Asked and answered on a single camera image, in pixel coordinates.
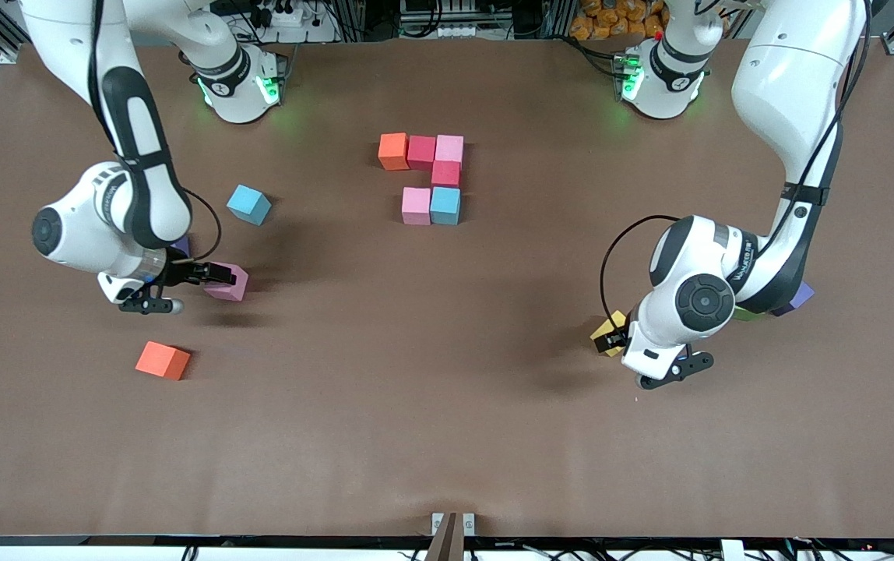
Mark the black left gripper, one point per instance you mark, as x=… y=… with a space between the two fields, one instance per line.
x=620 y=336

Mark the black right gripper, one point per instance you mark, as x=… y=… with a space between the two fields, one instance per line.
x=180 y=273

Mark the orange foam cube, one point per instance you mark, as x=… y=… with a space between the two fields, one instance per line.
x=393 y=150
x=163 y=361

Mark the pink foam cube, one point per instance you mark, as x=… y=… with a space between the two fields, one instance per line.
x=449 y=148
x=230 y=291
x=416 y=206

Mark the yellow foam cube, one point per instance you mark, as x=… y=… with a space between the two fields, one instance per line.
x=605 y=326

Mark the light blue foam cube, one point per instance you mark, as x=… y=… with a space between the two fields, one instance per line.
x=445 y=206
x=248 y=204

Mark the crimson foam cube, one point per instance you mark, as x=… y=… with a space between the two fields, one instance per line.
x=445 y=174
x=421 y=152

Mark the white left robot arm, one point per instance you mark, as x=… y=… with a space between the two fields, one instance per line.
x=665 y=327

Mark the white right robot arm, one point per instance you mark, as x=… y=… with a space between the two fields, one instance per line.
x=104 y=226

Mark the purple foam cube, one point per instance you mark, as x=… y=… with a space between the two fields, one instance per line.
x=801 y=300
x=181 y=246

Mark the green foam cube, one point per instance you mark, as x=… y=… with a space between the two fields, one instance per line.
x=743 y=314

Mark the paper table cover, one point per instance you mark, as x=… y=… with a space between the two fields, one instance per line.
x=447 y=436

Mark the white power strip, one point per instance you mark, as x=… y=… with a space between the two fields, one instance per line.
x=455 y=31
x=285 y=15

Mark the pile of orange objects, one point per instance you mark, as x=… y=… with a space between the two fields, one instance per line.
x=618 y=19

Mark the metal mounting bracket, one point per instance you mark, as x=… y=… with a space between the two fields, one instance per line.
x=452 y=526

